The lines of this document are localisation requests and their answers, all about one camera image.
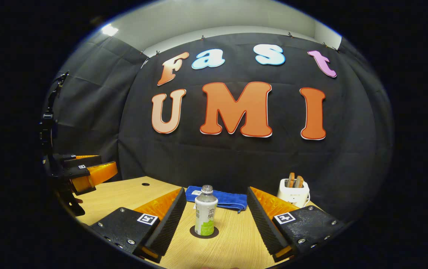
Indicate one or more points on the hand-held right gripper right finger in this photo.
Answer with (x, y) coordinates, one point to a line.
(264, 224)

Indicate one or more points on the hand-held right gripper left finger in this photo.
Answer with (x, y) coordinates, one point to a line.
(169, 224)

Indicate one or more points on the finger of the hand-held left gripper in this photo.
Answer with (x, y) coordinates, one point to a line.
(86, 160)
(101, 172)

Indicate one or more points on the dark brown round coaster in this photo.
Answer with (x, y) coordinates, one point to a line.
(192, 232)

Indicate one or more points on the clear water bottle green label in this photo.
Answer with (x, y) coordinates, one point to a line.
(205, 213)

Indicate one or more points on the cream toaster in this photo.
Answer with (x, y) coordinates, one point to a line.
(292, 196)

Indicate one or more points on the blue folded towel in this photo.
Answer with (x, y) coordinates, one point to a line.
(228, 200)

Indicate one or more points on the ceiling light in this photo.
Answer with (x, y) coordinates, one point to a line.
(109, 30)

